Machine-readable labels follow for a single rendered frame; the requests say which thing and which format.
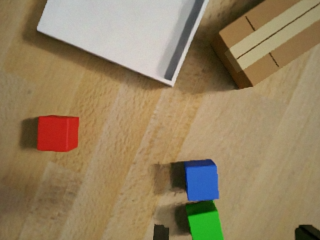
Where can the white square tray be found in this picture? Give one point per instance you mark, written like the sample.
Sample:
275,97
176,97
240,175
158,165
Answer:
149,37

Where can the blue block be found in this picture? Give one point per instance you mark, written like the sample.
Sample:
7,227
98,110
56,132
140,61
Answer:
201,180

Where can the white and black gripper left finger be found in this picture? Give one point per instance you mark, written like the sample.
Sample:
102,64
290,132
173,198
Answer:
160,232

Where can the red block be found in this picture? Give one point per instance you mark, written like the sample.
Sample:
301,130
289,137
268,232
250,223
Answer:
57,133

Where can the green block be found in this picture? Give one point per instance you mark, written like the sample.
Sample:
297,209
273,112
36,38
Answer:
204,221

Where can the brown cardboard box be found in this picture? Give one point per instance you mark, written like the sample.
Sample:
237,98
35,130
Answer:
267,38

